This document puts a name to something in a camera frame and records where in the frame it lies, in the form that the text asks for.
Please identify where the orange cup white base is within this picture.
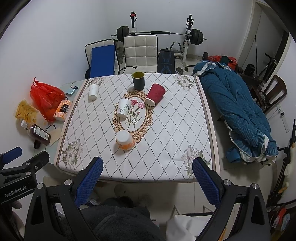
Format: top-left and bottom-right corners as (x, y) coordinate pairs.
(115, 130), (134, 151)

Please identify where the white paper cup bamboo print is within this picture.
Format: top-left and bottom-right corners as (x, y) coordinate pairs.
(116, 98), (132, 119)

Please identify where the small white paper cup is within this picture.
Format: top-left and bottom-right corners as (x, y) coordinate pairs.
(88, 84), (99, 101)

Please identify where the red ribbed paper cup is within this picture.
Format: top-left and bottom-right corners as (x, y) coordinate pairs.
(145, 83), (166, 106)

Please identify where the dark green cup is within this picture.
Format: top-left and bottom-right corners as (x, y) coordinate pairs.
(132, 71), (145, 91)

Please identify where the brown sauce bottle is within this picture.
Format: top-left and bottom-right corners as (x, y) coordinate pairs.
(21, 120), (51, 145)

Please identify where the blue quilted blanket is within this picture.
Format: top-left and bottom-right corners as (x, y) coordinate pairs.
(193, 60), (278, 165)

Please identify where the beige paper napkin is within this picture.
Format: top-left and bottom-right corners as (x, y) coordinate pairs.
(49, 128), (61, 146)

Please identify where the yellow snack bag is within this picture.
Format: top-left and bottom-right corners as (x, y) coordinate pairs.
(15, 99), (39, 124)

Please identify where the orange tissue pack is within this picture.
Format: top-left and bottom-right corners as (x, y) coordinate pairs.
(53, 100), (72, 121)

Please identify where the floral checked tablecloth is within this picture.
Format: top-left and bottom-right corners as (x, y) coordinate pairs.
(53, 73), (220, 182)

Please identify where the red plastic bag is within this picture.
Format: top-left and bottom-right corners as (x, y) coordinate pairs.
(30, 77), (66, 123)

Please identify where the teal phone on table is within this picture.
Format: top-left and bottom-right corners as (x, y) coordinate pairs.
(65, 85), (79, 96)

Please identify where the dark wooden chair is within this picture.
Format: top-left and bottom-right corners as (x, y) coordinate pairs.
(254, 75), (287, 113)

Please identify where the black blue backpack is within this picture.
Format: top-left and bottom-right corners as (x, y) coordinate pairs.
(158, 49), (175, 74)

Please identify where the chair with blue cushion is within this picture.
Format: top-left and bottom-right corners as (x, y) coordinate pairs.
(84, 38), (120, 79)

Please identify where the white quilted chair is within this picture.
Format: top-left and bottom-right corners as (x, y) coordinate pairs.
(123, 35), (158, 74)

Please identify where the barbell on rack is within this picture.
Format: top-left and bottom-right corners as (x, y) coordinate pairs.
(111, 11), (208, 71)

